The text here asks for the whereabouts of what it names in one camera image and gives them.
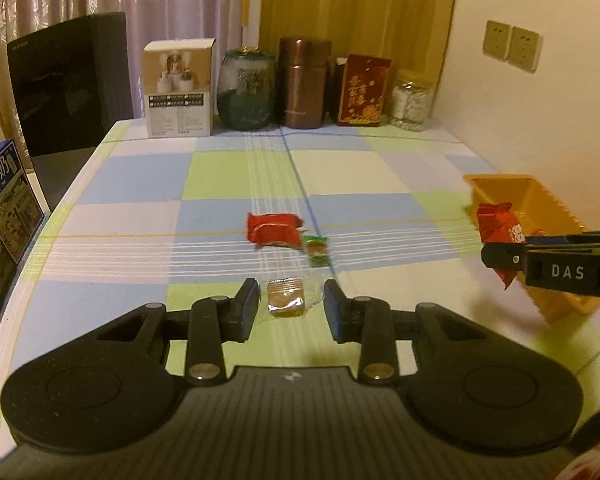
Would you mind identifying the clear brown candy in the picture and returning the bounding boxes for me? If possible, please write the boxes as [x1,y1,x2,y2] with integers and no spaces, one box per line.
[257,275,326,320]

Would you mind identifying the white printed carton box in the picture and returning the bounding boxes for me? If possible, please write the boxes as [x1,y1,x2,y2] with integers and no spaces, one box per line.
[142,38,218,138]

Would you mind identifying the brown metal canister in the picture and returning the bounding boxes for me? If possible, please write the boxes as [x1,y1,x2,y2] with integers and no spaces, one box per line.
[278,37,331,129]

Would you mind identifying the orange plastic tray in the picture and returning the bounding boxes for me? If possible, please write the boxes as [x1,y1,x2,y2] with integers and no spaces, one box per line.
[462,174,600,325]

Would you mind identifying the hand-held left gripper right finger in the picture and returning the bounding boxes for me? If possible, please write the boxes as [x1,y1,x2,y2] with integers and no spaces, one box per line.
[322,279,487,385]

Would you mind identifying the plain red snack packet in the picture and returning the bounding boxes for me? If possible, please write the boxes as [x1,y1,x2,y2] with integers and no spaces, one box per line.
[246,212,305,249]

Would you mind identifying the black flat panel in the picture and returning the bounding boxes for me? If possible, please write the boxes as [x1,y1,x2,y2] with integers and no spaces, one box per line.
[7,12,133,211]

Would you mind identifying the blue milk carton box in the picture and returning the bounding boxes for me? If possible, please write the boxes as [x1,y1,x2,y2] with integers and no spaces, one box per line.
[0,140,46,266]

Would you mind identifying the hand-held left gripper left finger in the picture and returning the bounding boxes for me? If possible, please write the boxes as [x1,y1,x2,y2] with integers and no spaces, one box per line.
[95,277,261,387]

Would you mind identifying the green glass jar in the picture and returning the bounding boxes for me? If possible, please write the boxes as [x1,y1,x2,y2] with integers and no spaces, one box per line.
[217,47,276,131]

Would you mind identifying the small green wrapped candy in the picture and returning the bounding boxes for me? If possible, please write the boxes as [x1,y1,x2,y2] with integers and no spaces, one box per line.
[302,234,331,267]

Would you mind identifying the beige wall socket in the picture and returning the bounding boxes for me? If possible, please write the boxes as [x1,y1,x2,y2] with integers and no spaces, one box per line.
[482,20,514,61]
[509,26,543,72]

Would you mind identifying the checkered tablecloth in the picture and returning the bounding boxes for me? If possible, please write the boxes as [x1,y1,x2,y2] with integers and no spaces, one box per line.
[0,120,600,480]

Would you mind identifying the red and gold gift box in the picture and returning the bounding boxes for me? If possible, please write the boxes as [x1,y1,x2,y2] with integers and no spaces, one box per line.
[337,54,392,127]

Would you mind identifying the red packet with white symbol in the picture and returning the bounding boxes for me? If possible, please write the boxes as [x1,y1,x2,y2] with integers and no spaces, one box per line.
[475,201,531,291]

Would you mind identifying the red white printed clothing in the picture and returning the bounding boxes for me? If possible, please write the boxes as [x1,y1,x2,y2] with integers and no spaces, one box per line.
[555,440,600,480]

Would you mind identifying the yellow curtain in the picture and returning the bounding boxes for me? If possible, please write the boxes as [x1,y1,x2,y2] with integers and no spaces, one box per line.
[259,0,461,116]

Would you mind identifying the clear plastic jar of nuts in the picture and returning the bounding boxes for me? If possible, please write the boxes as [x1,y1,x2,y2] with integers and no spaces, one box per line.
[391,70,437,132]

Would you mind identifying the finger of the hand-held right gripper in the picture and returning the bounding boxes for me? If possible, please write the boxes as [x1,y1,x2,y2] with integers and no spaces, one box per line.
[522,231,600,247]
[481,242,528,272]

